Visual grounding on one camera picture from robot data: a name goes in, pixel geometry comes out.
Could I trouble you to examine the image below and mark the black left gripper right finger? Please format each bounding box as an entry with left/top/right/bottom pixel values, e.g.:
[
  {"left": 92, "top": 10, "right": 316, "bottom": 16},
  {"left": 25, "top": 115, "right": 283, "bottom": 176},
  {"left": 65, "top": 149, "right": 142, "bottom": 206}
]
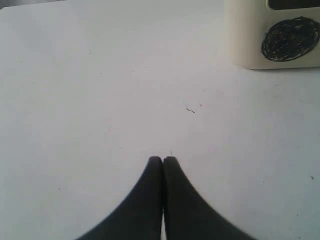
[{"left": 163, "top": 156, "right": 253, "bottom": 240}]

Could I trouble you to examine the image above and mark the cream bin with circle mark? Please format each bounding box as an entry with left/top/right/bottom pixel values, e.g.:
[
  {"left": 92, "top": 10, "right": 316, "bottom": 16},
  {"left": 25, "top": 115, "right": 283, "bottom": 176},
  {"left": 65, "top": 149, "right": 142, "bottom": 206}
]
[{"left": 224, "top": 0, "right": 320, "bottom": 70}]

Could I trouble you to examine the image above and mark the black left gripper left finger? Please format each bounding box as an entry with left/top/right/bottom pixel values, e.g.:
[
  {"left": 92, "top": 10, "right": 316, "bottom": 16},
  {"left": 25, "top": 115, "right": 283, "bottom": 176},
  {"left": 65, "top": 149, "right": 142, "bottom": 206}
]
[{"left": 79, "top": 156, "right": 163, "bottom": 240}]

